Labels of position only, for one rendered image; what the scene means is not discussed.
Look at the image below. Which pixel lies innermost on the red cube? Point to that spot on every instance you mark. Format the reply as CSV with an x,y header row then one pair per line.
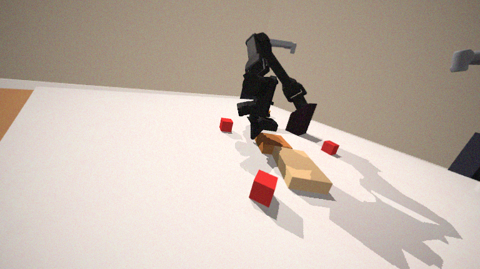
x,y
263,188
226,124
330,147

